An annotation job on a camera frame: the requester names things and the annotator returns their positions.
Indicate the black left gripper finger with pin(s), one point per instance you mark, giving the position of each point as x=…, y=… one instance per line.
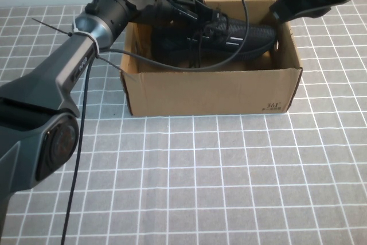
x=204, y=5
x=210, y=19

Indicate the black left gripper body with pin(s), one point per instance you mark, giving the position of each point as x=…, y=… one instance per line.
x=180, y=7

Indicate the black knit sneaker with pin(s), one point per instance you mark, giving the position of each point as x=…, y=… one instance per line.
x=252, y=38

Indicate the brown cardboard shoe box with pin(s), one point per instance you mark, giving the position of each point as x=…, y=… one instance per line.
x=215, y=95

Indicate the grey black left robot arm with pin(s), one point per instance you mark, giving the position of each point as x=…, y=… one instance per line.
x=43, y=90

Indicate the white zip tie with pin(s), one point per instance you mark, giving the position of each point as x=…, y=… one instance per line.
x=94, y=42
x=126, y=73

